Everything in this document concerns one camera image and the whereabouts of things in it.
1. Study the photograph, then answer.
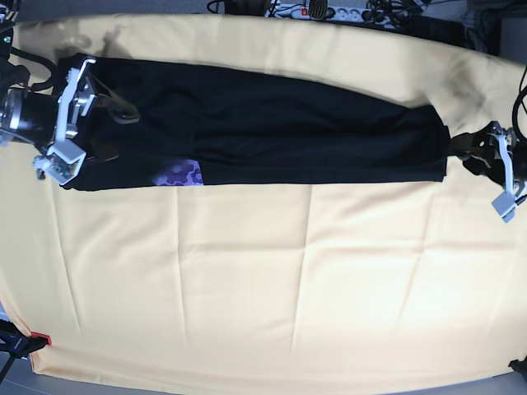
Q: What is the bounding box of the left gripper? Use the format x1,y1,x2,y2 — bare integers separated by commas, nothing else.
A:
448,121,520,185

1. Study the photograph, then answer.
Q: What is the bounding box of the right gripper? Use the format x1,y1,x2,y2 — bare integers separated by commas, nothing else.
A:
51,67,140,163

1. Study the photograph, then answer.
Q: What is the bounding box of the black T-shirt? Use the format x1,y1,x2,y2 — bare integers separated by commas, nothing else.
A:
68,58,450,192

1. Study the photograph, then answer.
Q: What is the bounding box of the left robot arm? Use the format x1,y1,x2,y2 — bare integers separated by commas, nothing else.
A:
449,75,526,187

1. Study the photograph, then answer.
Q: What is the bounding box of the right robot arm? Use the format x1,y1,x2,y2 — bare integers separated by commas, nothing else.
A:
1,1,140,161

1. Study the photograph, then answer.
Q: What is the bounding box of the yellow table cloth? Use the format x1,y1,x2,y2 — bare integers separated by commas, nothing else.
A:
1,15,526,394

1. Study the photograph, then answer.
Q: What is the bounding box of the black corner clamp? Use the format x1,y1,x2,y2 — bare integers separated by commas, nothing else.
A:
508,358,527,381

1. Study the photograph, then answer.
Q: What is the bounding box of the white power strip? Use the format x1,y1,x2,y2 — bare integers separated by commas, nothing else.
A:
265,1,391,26

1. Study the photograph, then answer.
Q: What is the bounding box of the black red table clamp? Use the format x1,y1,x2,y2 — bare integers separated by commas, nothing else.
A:
1,319,51,359

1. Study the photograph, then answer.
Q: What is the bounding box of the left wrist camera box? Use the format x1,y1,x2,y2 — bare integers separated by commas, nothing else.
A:
492,191,520,223

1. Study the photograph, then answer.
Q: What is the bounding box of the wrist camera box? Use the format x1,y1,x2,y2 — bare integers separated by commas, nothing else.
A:
492,191,520,223
32,139,86,186

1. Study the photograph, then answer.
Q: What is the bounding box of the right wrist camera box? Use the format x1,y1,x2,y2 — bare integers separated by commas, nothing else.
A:
32,139,86,186

